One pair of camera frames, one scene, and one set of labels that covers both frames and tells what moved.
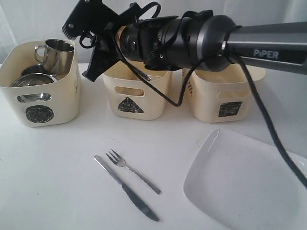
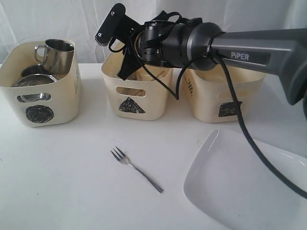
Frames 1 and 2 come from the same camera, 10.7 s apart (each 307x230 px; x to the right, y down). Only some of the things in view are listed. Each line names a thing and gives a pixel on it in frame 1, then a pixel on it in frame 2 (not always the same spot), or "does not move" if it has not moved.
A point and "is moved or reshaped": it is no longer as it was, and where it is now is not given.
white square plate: [239, 182] does not move
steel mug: [56, 55] does not move
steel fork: [119, 160] is moved or reshaped
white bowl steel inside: [34, 79] does not move
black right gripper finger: [101, 61] to [131, 63]
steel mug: [39, 69] does not move
